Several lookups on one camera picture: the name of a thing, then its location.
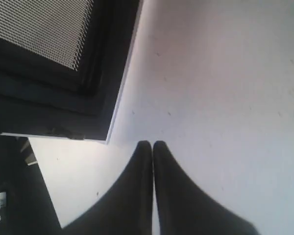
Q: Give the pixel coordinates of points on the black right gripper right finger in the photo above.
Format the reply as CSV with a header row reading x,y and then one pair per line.
x,y
183,208

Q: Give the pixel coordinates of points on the white microwave door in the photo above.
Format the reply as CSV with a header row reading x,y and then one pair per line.
x,y
62,65

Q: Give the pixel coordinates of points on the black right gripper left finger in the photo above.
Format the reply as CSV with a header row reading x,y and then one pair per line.
x,y
126,208

